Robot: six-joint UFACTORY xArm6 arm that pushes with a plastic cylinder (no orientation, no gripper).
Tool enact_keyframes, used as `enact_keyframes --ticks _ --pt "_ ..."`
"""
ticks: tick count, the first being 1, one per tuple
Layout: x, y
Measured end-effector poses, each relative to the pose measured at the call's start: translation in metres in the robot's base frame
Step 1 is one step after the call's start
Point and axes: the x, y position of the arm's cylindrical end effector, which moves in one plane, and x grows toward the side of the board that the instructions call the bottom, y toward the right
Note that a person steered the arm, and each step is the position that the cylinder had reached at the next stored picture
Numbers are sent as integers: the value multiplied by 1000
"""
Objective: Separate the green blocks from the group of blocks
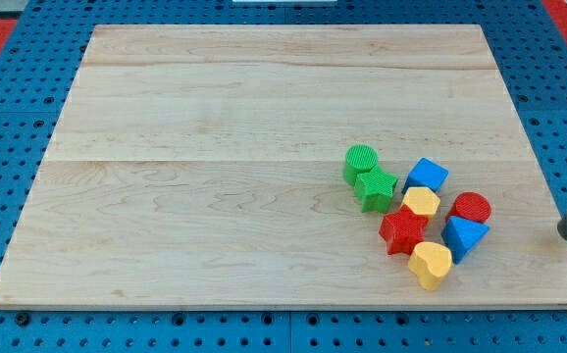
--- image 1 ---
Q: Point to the red cylinder block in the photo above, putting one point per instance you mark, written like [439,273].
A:
[472,206]

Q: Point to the blue triangle block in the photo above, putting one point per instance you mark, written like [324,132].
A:
[461,236]

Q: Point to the yellow heart block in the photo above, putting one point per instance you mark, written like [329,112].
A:
[430,262]

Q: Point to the yellow hexagon block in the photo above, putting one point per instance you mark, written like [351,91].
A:
[422,201]

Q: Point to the blue cube block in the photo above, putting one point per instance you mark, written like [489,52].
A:
[426,173]

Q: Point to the red star block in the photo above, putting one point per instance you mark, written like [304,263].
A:
[402,230]

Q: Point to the green star block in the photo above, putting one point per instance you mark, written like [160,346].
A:
[375,190]

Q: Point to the green cylinder block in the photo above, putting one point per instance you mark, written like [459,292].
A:
[358,159]

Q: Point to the wooden board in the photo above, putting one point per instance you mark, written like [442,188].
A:
[199,167]

